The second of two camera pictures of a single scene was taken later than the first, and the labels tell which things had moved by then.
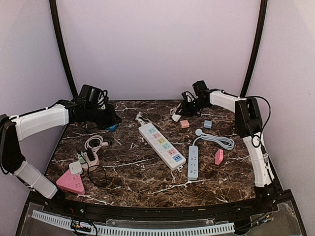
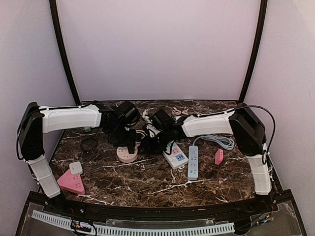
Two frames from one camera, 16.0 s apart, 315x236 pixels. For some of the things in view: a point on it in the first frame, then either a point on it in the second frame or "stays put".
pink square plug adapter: [219, 156] stays put
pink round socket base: [90, 165] to [123, 155]
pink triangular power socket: [72, 183] stays put
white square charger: [76, 168] stays put
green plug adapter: [81, 159] to [87, 129]
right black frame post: [259, 46] stays put
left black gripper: [110, 120] to [130, 142]
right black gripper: [186, 109] to [148, 145]
